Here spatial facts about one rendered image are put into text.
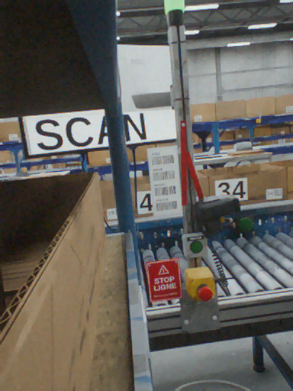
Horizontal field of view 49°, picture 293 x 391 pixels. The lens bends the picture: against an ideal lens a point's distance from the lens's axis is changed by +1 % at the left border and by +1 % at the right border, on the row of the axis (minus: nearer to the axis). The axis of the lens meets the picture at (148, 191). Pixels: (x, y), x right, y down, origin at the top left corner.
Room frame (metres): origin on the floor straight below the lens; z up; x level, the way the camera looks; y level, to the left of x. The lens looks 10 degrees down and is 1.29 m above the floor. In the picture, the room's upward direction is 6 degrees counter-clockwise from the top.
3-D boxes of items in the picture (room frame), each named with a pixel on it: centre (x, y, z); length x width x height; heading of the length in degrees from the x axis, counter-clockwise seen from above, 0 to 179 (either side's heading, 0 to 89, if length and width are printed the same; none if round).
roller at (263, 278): (1.21, -0.37, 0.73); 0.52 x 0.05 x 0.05; 4
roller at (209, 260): (1.20, -0.24, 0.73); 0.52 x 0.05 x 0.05; 4
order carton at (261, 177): (1.67, -0.48, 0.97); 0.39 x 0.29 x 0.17; 94
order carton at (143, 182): (1.64, -0.09, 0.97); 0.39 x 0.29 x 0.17; 94
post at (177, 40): (0.91, -0.12, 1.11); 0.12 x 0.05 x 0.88; 94
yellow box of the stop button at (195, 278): (0.86, -0.16, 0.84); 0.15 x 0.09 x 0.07; 94
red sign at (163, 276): (0.88, -0.05, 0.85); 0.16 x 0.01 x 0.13; 94
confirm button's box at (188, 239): (0.88, -0.12, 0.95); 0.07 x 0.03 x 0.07; 94
